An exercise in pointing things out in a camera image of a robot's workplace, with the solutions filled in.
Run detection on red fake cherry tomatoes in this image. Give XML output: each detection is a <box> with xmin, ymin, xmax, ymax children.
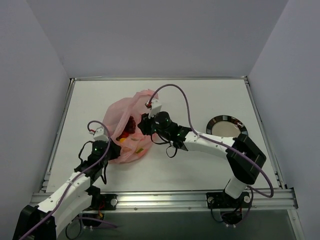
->
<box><xmin>119</xmin><ymin>132</ymin><xmax>130</xmax><ymax>139</ymax></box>

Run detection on aluminium front rail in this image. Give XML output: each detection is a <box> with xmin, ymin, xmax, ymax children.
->
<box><xmin>30</xmin><ymin>189</ymin><xmax>298</xmax><ymax>213</ymax></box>

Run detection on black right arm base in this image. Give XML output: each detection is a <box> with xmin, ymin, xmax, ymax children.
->
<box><xmin>206</xmin><ymin>191</ymin><xmax>253</xmax><ymax>228</ymax></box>

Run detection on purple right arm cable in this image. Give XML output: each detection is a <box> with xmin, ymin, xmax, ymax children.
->
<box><xmin>144</xmin><ymin>84</ymin><xmax>275</xmax><ymax>223</ymax></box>

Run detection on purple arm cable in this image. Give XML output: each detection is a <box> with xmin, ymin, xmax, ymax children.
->
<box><xmin>144</xmin><ymin>84</ymin><xmax>275</xmax><ymax>223</ymax></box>
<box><xmin>17</xmin><ymin>120</ymin><xmax>118</xmax><ymax>240</ymax></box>

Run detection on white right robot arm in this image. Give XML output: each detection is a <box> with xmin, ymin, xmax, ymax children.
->
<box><xmin>137</xmin><ymin>111</ymin><xmax>267</xmax><ymax>207</ymax></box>

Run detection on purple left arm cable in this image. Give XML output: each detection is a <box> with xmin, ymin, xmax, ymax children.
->
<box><xmin>17</xmin><ymin>120</ymin><xmax>118</xmax><ymax>240</ymax></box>

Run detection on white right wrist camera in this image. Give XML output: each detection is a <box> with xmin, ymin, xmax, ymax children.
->
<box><xmin>145</xmin><ymin>99</ymin><xmax>162</xmax><ymax>119</ymax></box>

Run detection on pink plastic bag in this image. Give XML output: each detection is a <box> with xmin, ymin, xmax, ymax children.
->
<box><xmin>102</xmin><ymin>89</ymin><xmax>154</xmax><ymax>164</ymax></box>

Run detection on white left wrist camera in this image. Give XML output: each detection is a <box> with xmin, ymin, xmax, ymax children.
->
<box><xmin>89</xmin><ymin>126</ymin><xmax>109</xmax><ymax>142</ymax></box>

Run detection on dark red fake grapes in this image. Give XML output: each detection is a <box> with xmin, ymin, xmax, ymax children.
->
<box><xmin>124</xmin><ymin>116</ymin><xmax>136</xmax><ymax>134</ymax></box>

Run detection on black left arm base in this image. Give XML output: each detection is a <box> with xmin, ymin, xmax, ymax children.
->
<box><xmin>82</xmin><ymin>193</ymin><xmax>118</xmax><ymax>220</ymax></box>

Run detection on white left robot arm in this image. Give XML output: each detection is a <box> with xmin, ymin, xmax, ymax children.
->
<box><xmin>13</xmin><ymin>140</ymin><xmax>121</xmax><ymax>240</ymax></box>

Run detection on black rimmed round plate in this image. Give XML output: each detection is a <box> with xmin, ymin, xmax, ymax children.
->
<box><xmin>205</xmin><ymin>115</ymin><xmax>249</xmax><ymax>137</ymax></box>

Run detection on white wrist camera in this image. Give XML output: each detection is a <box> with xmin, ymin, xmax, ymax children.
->
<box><xmin>89</xmin><ymin>126</ymin><xmax>109</xmax><ymax>142</ymax></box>
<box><xmin>145</xmin><ymin>99</ymin><xmax>162</xmax><ymax>119</ymax></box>

